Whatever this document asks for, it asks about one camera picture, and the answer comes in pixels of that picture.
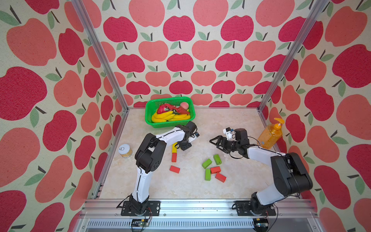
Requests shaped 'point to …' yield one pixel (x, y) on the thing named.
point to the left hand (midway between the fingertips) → (184, 146)
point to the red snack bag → (166, 108)
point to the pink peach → (184, 105)
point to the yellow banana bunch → (164, 116)
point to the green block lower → (207, 174)
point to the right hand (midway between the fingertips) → (214, 146)
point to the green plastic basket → (151, 106)
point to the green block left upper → (206, 163)
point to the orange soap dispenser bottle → (270, 134)
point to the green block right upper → (217, 159)
